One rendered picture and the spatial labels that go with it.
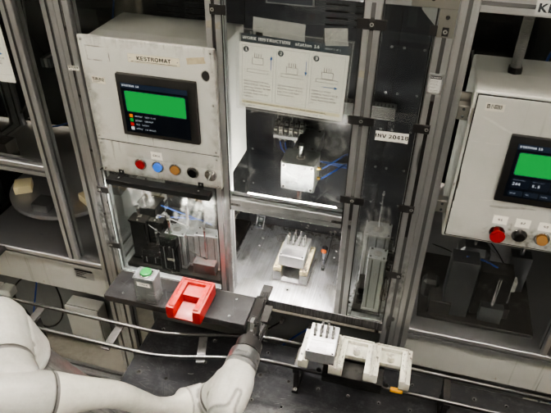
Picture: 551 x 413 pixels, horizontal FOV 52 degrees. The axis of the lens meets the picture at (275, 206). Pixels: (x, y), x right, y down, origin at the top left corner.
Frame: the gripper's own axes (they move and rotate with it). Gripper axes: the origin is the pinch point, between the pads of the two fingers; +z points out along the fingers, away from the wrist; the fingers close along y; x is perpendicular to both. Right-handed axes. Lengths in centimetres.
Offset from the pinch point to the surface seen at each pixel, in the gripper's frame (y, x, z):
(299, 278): -18.1, -3.6, 31.9
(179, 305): -19.3, 34.4, 8.1
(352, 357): -26.8, -27.8, 8.0
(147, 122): 47, 42, 18
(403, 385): -25, -45, 0
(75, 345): -112, 120, 46
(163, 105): 53, 36, 18
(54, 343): -112, 131, 44
